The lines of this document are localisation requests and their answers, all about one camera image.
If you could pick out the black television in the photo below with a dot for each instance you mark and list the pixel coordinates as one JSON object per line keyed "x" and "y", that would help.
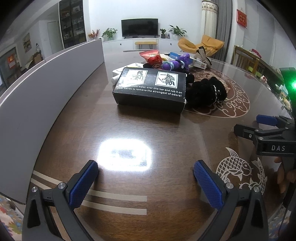
{"x": 139, "y": 27}

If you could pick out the red flower vase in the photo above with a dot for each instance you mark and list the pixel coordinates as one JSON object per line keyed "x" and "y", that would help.
{"x": 94, "y": 34}

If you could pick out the red snack bag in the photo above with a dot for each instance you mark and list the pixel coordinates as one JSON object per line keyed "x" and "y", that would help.
{"x": 153, "y": 59}

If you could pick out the wooden bench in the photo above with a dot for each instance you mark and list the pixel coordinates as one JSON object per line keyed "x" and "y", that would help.
{"x": 149, "y": 44}

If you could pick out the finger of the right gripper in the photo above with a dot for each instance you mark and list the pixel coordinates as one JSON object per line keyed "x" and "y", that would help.
{"x": 278, "y": 121}
{"x": 249, "y": 134}

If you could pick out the black hair scrunchie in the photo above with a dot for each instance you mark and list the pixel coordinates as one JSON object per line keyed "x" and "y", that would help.
{"x": 202, "y": 95}

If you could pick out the white tv cabinet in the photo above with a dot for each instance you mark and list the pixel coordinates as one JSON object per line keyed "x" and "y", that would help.
{"x": 134, "y": 44}

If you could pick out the right hand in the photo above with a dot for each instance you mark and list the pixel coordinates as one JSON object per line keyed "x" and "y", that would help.
{"x": 281, "y": 178}

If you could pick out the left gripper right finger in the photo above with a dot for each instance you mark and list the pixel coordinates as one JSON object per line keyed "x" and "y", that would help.
{"x": 252, "y": 223}

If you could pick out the blue white toothpaste box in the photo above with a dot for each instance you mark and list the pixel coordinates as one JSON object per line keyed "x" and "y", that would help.
{"x": 192, "y": 62}

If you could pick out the dark glass display cabinet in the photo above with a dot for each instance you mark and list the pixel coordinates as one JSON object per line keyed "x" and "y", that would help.
{"x": 71, "y": 18}

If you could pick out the wooden dining chair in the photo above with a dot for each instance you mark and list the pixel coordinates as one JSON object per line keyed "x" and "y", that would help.
{"x": 245, "y": 60}

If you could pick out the potted green plant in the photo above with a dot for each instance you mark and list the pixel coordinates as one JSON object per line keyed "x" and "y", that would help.
{"x": 109, "y": 34}
{"x": 177, "y": 32}

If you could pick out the red wall decoration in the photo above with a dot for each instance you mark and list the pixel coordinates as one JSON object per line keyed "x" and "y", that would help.
{"x": 241, "y": 18}

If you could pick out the potted green plant left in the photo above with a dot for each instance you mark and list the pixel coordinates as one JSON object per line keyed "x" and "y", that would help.
{"x": 109, "y": 34}

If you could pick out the purple toy gun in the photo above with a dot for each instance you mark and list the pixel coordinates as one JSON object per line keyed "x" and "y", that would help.
{"x": 176, "y": 62}

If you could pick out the white sunscreen tube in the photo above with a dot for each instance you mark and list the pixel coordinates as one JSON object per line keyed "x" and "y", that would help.
{"x": 116, "y": 74}

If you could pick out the small potted plant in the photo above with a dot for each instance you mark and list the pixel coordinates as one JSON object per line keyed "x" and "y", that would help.
{"x": 163, "y": 33}

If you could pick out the grey storage bin wall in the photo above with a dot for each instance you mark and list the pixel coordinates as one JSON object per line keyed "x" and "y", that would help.
{"x": 30, "y": 106}

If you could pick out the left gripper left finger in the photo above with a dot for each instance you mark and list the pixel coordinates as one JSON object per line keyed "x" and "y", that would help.
{"x": 38, "y": 221}

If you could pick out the grey white curtain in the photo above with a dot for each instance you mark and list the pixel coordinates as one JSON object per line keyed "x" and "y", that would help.
{"x": 216, "y": 22}

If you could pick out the yellow lounge chair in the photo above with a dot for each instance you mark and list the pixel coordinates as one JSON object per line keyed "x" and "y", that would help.
{"x": 210, "y": 45}

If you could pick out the black printed cardboard box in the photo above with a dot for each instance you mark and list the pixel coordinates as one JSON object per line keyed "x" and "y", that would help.
{"x": 151, "y": 88}

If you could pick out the potted green plant right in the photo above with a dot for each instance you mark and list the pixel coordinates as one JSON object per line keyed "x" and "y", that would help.
{"x": 177, "y": 32}

